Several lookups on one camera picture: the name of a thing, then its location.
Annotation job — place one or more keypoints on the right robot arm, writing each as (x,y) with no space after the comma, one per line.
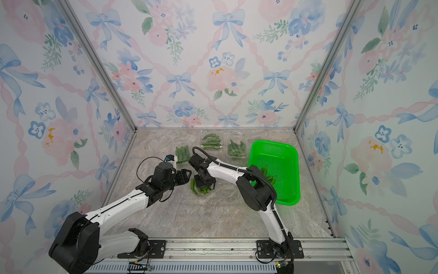
(256,191)

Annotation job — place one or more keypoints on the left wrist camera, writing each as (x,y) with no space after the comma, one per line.
(172,159)

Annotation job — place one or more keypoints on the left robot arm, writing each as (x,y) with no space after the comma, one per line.
(82,240)

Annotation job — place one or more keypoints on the aluminium front rail frame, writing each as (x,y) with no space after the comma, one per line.
(233,256)

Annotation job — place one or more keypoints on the bright green plastic basket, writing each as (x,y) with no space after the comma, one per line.
(282,164)

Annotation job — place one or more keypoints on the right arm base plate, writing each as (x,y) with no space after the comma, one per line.
(267,249)

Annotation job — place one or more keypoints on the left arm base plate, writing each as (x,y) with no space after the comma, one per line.
(152,249)

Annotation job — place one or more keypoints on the left aluminium corner post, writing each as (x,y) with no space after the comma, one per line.
(68,13)

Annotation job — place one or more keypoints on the green peppers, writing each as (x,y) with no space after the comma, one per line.
(268,177)

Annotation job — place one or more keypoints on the clear pepper container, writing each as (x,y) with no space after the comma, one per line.
(236,148)
(212,141)
(200,186)
(183,154)

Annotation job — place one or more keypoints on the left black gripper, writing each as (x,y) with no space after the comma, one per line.
(184,178)

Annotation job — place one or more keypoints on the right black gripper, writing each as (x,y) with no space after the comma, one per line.
(201,185)

